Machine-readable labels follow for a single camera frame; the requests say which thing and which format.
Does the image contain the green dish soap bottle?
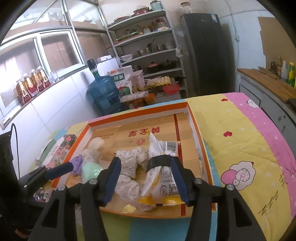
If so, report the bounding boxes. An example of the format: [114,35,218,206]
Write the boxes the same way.
[288,62,295,88]

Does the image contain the metal kitchen shelf rack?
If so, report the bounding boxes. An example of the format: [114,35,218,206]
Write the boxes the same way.
[98,1,188,97]

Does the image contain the white yellow snack packet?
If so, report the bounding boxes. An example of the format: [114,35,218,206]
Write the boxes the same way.
[139,133,183,206]

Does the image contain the orange shallow cardboard box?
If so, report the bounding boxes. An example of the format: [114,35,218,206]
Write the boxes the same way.
[64,101,213,219]

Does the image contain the orange drink bottles pack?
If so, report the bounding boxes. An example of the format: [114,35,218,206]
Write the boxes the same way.
[16,66,51,105]

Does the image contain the red plastic basket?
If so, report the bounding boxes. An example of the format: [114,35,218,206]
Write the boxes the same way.
[163,84,180,95]

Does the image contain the blue water jug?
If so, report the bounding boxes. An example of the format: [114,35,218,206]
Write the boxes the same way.
[87,59,125,116]

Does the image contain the dark grey refrigerator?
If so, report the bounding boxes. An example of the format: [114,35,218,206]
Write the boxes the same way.
[180,13,230,95]

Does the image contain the floral wet wipes pack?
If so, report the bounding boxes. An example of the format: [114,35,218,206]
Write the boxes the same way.
[42,134,77,168]

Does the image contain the green soft item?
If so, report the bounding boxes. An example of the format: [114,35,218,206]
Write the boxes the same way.
[81,162,103,183]

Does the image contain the teddy bear purple dress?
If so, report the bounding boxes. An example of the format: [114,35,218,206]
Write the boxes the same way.
[70,137,105,175]

